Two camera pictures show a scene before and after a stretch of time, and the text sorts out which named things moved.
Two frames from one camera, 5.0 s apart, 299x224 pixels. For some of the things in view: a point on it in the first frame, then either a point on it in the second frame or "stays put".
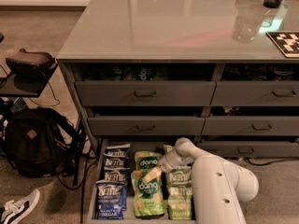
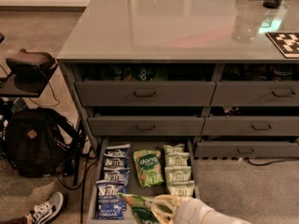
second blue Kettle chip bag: [119, 175] stays put
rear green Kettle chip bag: [168, 147] stays put
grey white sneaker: [13, 210] → [45, 211]
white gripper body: [168, 161] → [191, 211]
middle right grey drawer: [250, 125] stays put
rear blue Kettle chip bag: [120, 151] stays put
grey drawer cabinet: [148, 65] stays put
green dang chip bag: [144, 160] stays put
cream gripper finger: [154, 174] → [164, 207]
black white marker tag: [287, 42] stays put
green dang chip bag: [148, 196] → [139, 207]
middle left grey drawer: [146, 126] stays put
